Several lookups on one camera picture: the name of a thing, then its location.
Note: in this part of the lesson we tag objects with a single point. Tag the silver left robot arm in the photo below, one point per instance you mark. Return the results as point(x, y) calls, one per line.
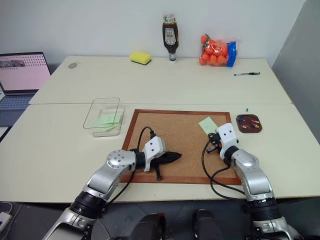
point(117, 162)

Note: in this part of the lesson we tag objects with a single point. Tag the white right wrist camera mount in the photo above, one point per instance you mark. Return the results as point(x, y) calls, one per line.
point(228, 136)

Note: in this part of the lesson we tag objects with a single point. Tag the dark rounded shape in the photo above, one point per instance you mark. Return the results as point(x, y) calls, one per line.
point(207, 225)
point(147, 226)

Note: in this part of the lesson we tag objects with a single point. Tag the green sticky note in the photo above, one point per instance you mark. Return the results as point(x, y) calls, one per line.
point(207, 124)

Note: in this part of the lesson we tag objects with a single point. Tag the blue pushpin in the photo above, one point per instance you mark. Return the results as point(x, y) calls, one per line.
point(241, 119)

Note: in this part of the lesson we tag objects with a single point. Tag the clear tape roll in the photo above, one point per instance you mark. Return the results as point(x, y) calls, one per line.
point(73, 65)

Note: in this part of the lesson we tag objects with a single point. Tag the brown sauce bottle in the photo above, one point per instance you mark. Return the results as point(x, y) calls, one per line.
point(170, 35)

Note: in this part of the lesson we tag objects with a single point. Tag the red pushpin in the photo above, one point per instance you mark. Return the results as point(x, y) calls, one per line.
point(255, 122)

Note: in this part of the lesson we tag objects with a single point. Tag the clear plastic box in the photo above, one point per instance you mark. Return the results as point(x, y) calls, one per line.
point(103, 117)

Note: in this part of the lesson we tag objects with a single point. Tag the green notes stack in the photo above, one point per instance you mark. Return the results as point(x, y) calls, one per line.
point(106, 121)

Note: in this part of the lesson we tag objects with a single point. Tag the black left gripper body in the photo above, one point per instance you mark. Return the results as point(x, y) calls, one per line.
point(162, 161)

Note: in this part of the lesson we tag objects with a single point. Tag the bag of orange balls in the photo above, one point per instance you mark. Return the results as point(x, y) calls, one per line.
point(217, 51)

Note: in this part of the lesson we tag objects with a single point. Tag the black ballpoint pen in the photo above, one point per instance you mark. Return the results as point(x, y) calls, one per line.
point(247, 73)

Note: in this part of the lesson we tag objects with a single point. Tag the open laptop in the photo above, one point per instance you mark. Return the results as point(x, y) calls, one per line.
point(18, 80)

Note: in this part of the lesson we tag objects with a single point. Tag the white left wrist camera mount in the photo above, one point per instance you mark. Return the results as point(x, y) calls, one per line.
point(154, 149)

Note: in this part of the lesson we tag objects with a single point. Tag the yellow green sponge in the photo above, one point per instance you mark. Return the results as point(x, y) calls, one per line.
point(140, 57)

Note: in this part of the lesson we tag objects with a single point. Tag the cork board with wooden frame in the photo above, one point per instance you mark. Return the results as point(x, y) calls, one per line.
point(182, 140)

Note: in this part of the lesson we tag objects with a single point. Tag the white power strip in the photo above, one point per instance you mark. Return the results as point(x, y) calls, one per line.
point(3, 218)

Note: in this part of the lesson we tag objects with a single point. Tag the brown square tray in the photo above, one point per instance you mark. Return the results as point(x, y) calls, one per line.
point(249, 123)

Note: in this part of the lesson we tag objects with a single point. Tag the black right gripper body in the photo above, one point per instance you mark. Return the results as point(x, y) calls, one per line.
point(215, 141)

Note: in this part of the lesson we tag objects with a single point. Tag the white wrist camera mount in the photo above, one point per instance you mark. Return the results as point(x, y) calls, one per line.
point(154, 149)
point(228, 136)

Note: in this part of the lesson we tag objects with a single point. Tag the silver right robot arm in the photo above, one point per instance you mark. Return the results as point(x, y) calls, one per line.
point(252, 175)

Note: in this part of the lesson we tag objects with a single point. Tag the white pushpin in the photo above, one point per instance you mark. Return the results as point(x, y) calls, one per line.
point(244, 127)

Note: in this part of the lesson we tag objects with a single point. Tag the yellow pushpin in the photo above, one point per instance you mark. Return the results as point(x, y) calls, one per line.
point(256, 126)

